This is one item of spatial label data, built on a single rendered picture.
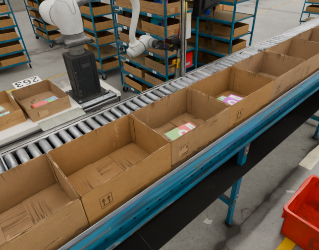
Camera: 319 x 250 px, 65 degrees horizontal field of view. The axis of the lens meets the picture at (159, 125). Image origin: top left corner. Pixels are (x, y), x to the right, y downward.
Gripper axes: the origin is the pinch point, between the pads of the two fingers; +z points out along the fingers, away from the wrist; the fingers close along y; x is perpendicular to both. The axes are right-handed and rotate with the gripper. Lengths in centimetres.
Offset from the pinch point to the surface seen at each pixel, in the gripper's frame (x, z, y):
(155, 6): -26, -45, 22
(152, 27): -6, -50, 21
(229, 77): -2, 74, -16
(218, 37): 20, -32, 109
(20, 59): 76, -319, -62
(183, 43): -9.0, 16.8, -1.6
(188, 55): 5.7, 12.0, 10.2
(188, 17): -26.1, 12.8, 8.7
